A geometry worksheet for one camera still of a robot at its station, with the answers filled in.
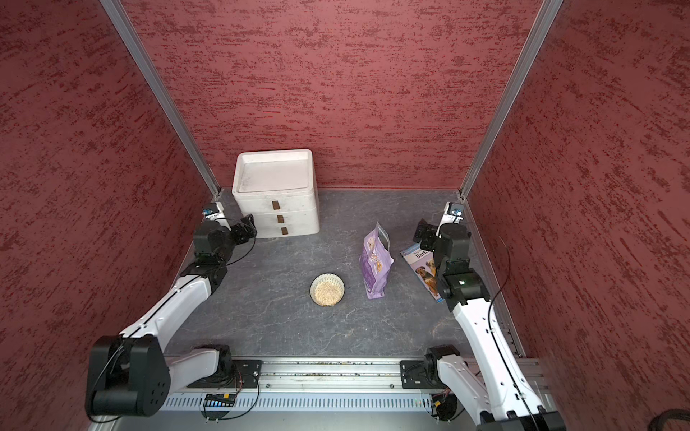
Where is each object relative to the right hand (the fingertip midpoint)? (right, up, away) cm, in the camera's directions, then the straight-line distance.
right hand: (433, 227), depth 75 cm
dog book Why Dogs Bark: (+3, -15, +22) cm, 27 cm away
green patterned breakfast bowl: (-32, -21, +10) cm, 39 cm away
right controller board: (+1, -48, -5) cm, 48 cm away
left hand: (-60, +1, +10) cm, 61 cm away
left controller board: (-61, -48, -3) cm, 77 cm away
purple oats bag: (-16, -11, +6) cm, 20 cm away
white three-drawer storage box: (-48, +12, +12) cm, 51 cm away
